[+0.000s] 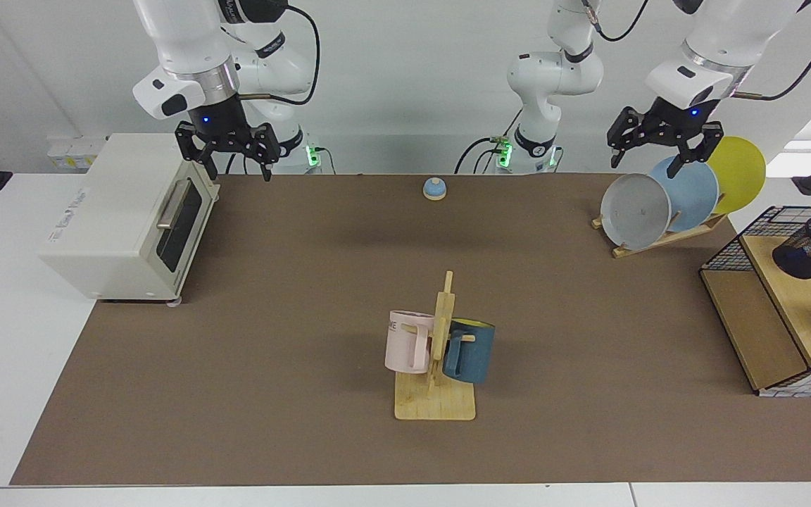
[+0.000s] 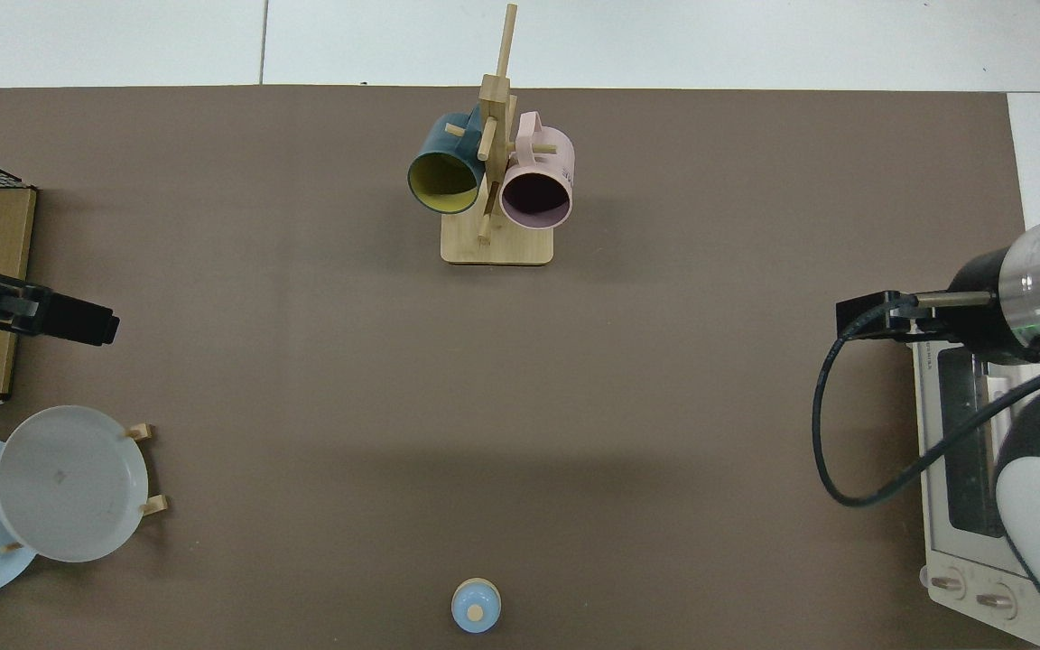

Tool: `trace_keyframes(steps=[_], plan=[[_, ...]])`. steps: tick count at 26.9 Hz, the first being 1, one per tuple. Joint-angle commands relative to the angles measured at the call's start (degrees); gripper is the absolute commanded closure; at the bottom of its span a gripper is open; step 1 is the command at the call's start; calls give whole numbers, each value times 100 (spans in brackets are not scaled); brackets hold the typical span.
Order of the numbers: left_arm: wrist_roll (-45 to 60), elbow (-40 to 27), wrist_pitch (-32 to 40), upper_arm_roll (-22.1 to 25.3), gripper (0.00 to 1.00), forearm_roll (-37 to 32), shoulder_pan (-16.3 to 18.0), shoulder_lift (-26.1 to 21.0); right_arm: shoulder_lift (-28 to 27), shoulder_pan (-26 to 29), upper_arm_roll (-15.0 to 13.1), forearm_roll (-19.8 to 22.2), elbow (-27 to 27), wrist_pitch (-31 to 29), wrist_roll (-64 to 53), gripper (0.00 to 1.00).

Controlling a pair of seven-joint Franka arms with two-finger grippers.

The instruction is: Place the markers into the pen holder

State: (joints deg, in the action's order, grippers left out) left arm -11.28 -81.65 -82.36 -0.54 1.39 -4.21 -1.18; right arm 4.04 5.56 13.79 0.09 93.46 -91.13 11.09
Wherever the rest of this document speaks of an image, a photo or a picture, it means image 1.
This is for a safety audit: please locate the light blue plate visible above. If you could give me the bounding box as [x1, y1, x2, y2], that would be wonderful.
[648, 155, 719, 233]

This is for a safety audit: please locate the grey plate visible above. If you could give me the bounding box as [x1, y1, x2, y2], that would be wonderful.
[600, 173, 672, 251]

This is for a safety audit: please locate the yellow plate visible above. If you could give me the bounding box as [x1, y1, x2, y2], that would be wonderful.
[694, 136, 767, 215]

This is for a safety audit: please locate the wooden plate rack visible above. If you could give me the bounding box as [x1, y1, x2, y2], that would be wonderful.
[591, 211, 729, 259]

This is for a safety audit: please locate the pale toaster oven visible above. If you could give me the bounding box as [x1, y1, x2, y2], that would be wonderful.
[38, 132, 222, 305]

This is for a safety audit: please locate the brown table cloth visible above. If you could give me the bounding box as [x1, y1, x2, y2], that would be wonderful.
[10, 173, 811, 487]

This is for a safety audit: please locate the pink cup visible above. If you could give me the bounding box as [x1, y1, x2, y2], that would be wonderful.
[384, 310, 436, 375]

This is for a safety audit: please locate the dark teal cup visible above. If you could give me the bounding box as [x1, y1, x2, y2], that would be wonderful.
[442, 318, 496, 385]

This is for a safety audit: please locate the wooden cup stand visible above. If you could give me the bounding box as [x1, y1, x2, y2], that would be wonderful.
[394, 270, 477, 422]

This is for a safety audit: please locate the black base cable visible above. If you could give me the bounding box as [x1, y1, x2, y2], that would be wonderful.
[453, 109, 522, 175]

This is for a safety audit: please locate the wire basket with wooden floor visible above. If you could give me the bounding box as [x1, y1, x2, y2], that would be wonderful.
[700, 206, 811, 394]

